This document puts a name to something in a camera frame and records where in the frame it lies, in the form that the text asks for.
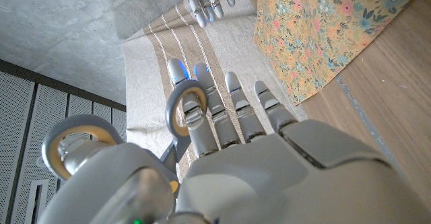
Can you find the beige striped curtain backdrop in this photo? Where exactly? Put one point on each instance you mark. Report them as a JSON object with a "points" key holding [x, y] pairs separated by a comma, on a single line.
{"points": [[144, 82]]}

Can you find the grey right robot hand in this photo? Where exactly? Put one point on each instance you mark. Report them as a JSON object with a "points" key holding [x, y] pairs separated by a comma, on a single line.
{"points": [[205, 2]]}

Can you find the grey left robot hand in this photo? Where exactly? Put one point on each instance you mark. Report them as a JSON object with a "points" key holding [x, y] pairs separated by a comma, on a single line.
{"points": [[269, 177]]}

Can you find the grey tape outline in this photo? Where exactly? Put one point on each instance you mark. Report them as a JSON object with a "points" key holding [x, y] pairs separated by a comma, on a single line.
{"points": [[363, 116]]}

